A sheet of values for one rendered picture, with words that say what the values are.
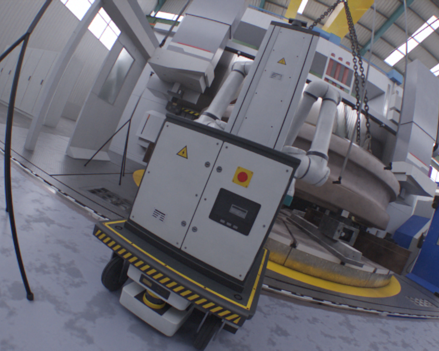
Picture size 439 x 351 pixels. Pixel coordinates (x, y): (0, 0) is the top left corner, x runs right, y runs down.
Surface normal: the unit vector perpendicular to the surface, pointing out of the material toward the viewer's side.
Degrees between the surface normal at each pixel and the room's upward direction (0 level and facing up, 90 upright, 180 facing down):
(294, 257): 90
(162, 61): 90
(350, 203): 90
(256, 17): 90
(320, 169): 80
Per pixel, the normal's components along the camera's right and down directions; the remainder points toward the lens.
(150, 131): -0.03, 0.02
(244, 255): -0.27, -0.08
